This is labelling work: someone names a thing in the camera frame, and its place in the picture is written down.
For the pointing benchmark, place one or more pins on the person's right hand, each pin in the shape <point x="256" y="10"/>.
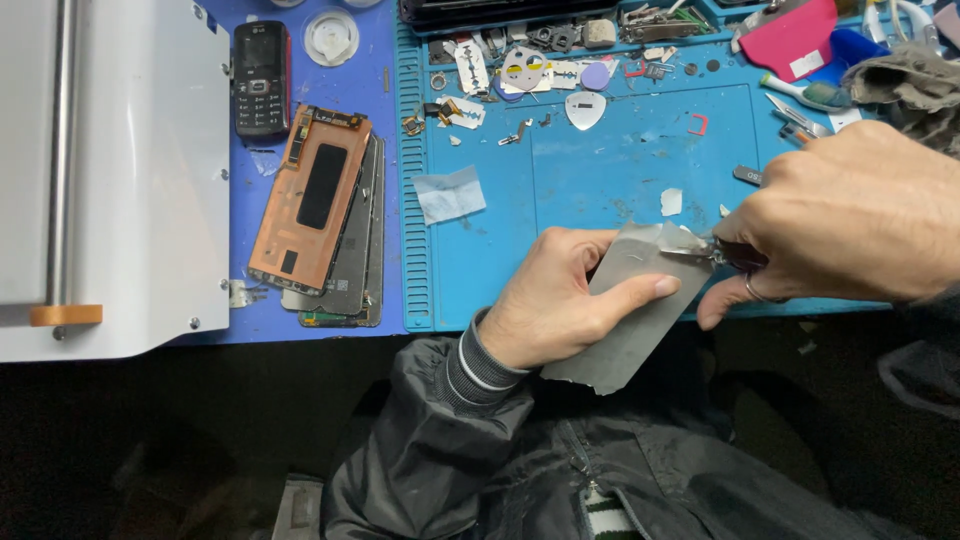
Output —
<point x="855" y="217"/>

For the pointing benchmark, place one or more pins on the person's left hand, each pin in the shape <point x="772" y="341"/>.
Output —
<point x="540" y="315"/>

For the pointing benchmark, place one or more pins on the silver tweezers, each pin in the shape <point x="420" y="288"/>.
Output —
<point x="799" y="116"/>

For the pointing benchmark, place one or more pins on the black tweezers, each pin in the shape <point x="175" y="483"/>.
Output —
<point x="747" y="175"/>

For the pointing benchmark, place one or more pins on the white toothbrush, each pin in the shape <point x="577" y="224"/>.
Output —
<point x="802" y="91"/>

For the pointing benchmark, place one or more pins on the gray cloth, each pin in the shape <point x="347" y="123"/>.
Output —
<point x="911" y="82"/>

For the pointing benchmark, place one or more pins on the white tissue piece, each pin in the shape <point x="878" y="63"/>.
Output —
<point x="448" y="195"/>

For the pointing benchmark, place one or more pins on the light blue silicone repair mat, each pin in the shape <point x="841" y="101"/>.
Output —
<point x="600" y="165"/>

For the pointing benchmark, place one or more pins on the dark phone screen panel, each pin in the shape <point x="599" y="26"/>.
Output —
<point x="375" y="300"/>

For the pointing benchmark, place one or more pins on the blue plastic tool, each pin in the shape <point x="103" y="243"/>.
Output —
<point x="855" y="49"/>

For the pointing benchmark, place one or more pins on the white paper scrap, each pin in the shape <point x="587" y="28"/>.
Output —
<point x="671" y="202"/>

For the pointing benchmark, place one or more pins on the gray phone screen panel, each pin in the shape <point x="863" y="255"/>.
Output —
<point x="356" y="255"/>

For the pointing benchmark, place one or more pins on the pink plastic opening card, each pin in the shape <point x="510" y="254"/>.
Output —
<point x="787" y="34"/>

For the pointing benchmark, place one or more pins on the dark gray jacket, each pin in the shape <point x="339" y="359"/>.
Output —
<point x="675" y="472"/>

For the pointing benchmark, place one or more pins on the white triangular opening pick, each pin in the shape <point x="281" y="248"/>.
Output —
<point x="585" y="109"/>

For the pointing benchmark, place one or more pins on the purple round opening pick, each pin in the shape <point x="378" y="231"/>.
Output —
<point x="596" y="77"/>

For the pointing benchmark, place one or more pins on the copper-backed phone screen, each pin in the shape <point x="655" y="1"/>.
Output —
<point x="311" y="202"/>

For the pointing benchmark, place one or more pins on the bare razor blade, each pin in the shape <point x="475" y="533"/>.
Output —
<point x="472" y="67"/>

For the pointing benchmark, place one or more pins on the metal clamp tool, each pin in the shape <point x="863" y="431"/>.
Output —
<point x="660" y="31"/>

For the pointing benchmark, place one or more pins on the beige eraser block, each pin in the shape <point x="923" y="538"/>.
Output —
<point x="600" y="34"/>

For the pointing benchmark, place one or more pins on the dark blue work mat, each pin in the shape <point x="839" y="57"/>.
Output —
<point x="352" y="82"/>

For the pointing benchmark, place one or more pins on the clear film scrap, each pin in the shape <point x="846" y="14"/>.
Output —
<point x="265" y="162"/>

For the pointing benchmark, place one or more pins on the white round plastic lid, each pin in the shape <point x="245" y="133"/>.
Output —
<point x="331" y="36"/>

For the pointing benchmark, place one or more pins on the black keypad mobile phone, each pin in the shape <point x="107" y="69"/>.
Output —
<point x="261" y="79"/>

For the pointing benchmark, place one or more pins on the white laminating machine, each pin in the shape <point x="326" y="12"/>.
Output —
<point x="142" y="172"/>

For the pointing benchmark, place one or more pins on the large red plastic bracket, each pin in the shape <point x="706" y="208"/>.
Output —
<point x="703" y="124"/>

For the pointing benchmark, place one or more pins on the silver camera frame plate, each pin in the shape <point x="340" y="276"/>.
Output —
<point x="521" y="71"/>

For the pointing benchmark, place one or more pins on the small red plastic bracket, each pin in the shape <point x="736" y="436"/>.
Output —
<point x="634" y="74"/>

